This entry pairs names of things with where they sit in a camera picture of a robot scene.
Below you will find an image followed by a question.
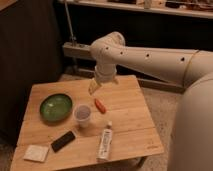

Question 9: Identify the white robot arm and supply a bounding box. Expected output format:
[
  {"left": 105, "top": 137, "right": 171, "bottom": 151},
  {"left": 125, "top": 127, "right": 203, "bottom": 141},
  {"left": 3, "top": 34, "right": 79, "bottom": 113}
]
[{"left": 90, "top": 32, "right": 213, "bottom": 171}]

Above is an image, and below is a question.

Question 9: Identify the clear plastic cup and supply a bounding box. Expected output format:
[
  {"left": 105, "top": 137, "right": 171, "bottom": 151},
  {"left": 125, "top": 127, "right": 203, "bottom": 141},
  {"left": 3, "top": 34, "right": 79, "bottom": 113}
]
[{"left": 73, "top": 104, "right": 91, "bottom": 128}]

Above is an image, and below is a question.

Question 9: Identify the metal pole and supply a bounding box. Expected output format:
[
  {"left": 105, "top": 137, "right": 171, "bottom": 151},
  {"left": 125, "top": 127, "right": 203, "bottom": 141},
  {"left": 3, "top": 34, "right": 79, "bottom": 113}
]
[{"left": 64, "top": 0, "right": 76, "bottom": 46}]

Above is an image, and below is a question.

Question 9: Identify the wooden table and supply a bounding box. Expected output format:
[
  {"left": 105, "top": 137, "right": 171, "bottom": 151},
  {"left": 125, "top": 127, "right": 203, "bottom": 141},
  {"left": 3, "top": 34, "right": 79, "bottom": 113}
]
[{"left": 10, "top": 75, "right": 164, "bottom": 171}]

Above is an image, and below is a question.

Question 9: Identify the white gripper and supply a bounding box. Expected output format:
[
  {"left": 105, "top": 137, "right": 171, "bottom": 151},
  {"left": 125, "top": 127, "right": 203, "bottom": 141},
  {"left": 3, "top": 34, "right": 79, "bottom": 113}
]
[{"left": 88, "top": 65, "right": 117, "bottom": 94}]

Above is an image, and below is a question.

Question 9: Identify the white tube with label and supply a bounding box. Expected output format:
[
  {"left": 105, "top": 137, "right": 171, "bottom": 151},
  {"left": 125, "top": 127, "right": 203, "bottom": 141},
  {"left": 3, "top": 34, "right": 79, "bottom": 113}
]
[{"left": 97, "top": 121, "right": 113, "bottom": 162}]

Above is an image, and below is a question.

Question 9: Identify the orange carrot toy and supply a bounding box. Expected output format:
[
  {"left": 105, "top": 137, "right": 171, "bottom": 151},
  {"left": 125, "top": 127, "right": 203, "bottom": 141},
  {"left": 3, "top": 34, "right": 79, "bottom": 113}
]
[{"left": 94, "top": 99, "right": 106, "bottom": 114}]

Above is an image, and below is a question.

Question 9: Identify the green ceramic bowl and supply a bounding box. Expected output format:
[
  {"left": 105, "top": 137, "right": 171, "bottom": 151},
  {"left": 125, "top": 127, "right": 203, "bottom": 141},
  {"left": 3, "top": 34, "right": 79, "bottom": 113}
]
[{"left": 39, "top": 93, "right": 73, "bottom": 122}]

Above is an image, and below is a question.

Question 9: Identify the white square sponge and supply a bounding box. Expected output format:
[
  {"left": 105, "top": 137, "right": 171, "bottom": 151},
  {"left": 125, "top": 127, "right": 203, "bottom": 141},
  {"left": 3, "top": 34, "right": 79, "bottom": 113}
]
[{"left": 23, "top": 145, "right": 49, "bottom": 162}]

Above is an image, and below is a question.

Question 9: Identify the black eraser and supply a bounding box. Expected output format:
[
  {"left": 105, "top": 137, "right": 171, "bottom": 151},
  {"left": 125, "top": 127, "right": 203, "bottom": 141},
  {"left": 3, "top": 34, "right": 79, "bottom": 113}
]
[{"left": 51, "top": 131, "right": 76, "bottom": 152}]

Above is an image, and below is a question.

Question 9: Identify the upper wooden shelf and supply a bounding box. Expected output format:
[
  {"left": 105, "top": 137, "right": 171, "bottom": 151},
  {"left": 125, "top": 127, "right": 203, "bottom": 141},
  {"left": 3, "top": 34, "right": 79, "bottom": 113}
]
[{"left": 57, "top": 0, "right": 213, "bottom": 19}]

